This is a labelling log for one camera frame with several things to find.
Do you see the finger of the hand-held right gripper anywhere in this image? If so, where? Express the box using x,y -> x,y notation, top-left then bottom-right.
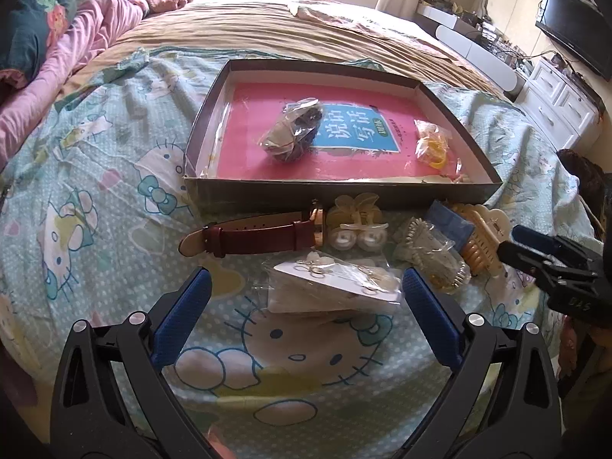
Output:
497,241 -> 596,295
511,225 -> 601,269

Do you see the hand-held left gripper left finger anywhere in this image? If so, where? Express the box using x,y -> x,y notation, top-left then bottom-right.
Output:
50,267 -> 216,459

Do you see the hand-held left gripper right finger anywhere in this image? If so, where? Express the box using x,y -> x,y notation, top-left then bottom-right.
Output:
392,267 -> 562,459

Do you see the large cream hair claw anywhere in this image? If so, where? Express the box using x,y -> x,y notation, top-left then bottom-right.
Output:
452,203 -> 512,249

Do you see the bag of coil hair ties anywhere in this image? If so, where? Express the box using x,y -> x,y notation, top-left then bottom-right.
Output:
393,217 -> 472,293

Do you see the small blue packet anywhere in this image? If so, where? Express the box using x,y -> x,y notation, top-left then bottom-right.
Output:
425,201 -> 474,252

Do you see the white earring card bag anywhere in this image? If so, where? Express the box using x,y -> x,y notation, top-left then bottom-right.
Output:
266,277 -> 401,317
277,256 -> 403,306

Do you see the brown leather strap watch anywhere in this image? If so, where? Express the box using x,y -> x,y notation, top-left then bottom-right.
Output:
178,203 -> 328,258

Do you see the cream bow hair claw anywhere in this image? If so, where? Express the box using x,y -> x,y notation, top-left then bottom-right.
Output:
325,192 -> 388,252

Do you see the dark shallow cardboard box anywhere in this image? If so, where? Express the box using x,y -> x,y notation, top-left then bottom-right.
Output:
183,60 -> 504,213

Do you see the person's left hand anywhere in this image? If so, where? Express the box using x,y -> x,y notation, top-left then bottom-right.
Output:
205,423 -> 235,459

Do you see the dark brown furry object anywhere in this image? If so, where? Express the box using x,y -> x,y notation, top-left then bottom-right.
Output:
556,148 -> 607,223

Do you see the bag of yellow hair clips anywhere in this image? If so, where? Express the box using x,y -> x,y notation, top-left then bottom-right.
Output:
412,119 -> 452,170

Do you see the white drawer dresser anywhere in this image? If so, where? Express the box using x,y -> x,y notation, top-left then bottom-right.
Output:
514,55 -> 602,151

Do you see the cartoon cat printed blanket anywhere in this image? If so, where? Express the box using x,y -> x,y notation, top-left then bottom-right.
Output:
0,50 -> 601,459

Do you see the white low cabinet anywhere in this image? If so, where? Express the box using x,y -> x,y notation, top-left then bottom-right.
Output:
415,7 -> 527,101

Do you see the pink book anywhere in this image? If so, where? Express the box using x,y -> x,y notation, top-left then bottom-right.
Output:
210,81 -> 462,182

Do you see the black flat television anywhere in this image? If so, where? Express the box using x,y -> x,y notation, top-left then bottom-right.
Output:
534,0 -> 612,82

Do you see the pink quilt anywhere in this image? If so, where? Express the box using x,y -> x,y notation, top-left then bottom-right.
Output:
0,0 -> 150,166

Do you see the beige bed sheet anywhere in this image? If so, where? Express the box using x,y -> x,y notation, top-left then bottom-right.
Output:
60,0 -> 510,106

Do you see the dark blue floral pillow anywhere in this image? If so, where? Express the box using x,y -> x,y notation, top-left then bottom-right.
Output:
0,0 -> 78,88

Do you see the bag of dark hair ties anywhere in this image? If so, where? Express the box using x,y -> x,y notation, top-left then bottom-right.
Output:
257,98 -> 323,160

